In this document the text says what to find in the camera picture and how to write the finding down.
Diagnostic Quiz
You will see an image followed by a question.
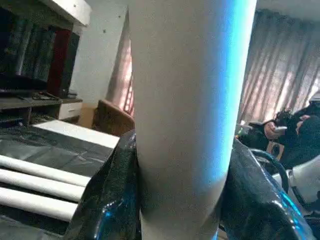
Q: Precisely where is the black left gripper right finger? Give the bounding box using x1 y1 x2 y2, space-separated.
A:
219 137 318 240

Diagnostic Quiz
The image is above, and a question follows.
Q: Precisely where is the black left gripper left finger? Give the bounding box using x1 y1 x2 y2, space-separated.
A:
64 129 144 240

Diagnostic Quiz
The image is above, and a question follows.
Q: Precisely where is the white plastic table leg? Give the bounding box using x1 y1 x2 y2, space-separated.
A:
0 153 94 187
0 168 87 202
0 186 79 223
127 0 259 240

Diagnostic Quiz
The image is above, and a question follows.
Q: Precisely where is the white flat board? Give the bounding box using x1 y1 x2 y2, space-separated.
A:
31 119 122 151

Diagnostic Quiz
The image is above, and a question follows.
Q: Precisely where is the black work mat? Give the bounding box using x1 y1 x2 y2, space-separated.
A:
0 124 137 240

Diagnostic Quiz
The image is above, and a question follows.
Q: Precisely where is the brown chair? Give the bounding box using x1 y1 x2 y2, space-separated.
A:
91 98 136 138

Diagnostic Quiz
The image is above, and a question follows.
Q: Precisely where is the person in black clothes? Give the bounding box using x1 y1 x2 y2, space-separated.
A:
236 91 320 173

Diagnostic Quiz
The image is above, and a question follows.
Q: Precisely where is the white drawer unit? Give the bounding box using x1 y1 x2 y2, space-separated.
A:
56 99 84 121

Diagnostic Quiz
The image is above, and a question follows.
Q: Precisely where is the pink curtain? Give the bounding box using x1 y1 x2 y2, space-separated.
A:
106 10 136 117

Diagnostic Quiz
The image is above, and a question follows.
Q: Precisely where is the grey curtain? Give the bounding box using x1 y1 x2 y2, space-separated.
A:
237 9 320 138

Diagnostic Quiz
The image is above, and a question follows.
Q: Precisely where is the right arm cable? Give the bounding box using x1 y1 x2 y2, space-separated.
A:
249 148 292 197

